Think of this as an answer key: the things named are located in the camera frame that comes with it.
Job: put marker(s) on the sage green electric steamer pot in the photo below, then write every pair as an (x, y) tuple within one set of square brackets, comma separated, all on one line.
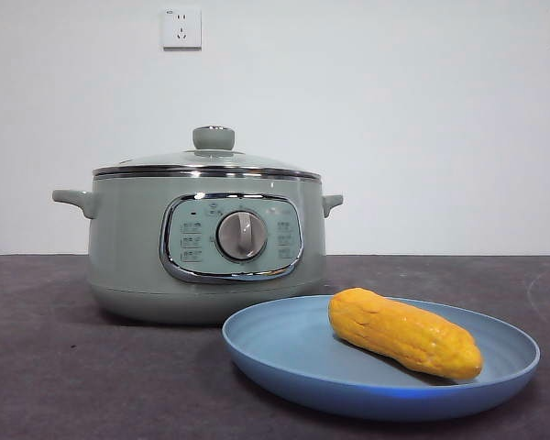
[(128, 238)]

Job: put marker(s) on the yellow corn cob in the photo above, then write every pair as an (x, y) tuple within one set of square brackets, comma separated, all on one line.
[(405, 334)]

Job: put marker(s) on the white wall power socket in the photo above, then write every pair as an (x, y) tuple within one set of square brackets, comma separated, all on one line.
[(182, 28)]

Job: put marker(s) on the glass lid with green knob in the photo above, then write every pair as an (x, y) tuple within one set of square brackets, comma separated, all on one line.
[(256, 162)]

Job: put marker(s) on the blue round plate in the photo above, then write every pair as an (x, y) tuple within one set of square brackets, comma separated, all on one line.
[(293, 357)]

